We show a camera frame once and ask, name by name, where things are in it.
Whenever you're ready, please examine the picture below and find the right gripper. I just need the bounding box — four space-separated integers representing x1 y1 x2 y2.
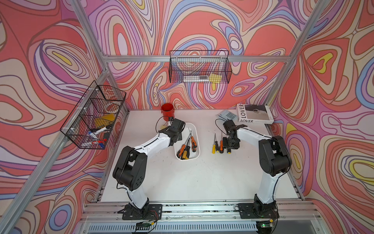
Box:
222 136 240 149

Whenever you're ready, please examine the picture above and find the orange screwdriver black grip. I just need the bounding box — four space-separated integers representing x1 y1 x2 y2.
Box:
219 133 224 154

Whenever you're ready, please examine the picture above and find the black yellow screwdriver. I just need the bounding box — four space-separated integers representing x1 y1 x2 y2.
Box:
214 135 219 152

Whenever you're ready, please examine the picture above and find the white plastic storage box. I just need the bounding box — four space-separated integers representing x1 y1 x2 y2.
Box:
174 123 200 160

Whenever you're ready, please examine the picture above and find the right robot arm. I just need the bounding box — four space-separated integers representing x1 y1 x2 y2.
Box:
223 120 292 216

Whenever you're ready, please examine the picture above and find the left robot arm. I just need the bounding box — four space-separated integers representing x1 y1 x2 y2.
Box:
113 119 186 210

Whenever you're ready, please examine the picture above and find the orange screwdriver in box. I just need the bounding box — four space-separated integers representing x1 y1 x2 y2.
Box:
176 138 190 159

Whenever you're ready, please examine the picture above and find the red metal cup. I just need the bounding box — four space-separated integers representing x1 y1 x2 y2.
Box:
161 103 175 121

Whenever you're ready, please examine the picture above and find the grey calculator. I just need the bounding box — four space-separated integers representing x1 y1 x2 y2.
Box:
218 110 238 121

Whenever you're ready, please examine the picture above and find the white Lover book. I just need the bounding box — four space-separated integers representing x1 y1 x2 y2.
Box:
236 104 274 124

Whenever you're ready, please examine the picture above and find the yellow sponge in basket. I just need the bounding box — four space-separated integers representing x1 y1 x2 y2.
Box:
208 73 222 83

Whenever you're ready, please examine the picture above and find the yellow item left basket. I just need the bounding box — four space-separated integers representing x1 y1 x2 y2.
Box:
94 113 115 127

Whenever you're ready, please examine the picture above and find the white marker left basket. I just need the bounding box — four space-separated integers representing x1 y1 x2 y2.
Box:
88 125 112 139

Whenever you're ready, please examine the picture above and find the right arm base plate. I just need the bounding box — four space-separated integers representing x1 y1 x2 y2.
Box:
237 202 280 220

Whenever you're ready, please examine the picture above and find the black wire basket back wall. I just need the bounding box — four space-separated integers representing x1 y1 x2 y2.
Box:
168 49 232 83

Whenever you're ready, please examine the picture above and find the black wire basket wall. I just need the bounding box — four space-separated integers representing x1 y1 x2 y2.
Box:
60 81 126 150
168 49 232 83

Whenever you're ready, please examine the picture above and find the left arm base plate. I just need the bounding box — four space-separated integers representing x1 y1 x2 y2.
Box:
118 204 163 220

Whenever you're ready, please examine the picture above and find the black wire basket left wall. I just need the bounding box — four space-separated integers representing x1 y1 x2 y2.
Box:
60 81 126 150

